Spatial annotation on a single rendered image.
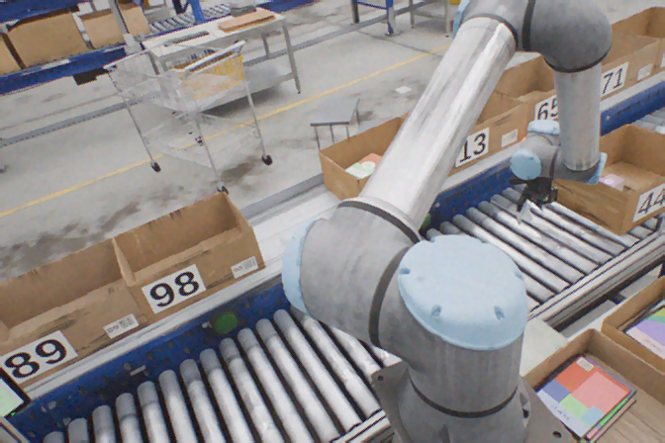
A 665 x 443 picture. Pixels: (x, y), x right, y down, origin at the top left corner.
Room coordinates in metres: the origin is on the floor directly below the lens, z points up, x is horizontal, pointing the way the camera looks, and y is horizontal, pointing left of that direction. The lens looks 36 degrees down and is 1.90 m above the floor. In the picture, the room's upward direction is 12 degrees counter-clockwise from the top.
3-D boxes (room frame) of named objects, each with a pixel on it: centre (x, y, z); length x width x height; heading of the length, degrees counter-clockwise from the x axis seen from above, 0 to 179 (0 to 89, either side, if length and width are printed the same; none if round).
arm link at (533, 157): (1.16, -0.61, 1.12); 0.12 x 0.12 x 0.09; 47
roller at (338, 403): (0.89, 0.15, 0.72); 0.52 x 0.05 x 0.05; 23
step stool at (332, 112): (3.31, -0.27, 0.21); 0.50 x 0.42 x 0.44; 70
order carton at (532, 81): (1.85, -0.94, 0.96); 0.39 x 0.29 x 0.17; 113
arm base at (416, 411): (0.39, -0.13, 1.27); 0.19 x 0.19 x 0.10
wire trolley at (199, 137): (3.62, 0.92, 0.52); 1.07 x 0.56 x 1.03; 45
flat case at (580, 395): (0.61, -0.49, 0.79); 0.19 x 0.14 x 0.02; 117
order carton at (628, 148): (1.34, -1.05, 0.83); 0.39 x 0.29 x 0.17; 111
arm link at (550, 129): (1.25, -0.68, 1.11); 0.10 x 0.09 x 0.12; 137
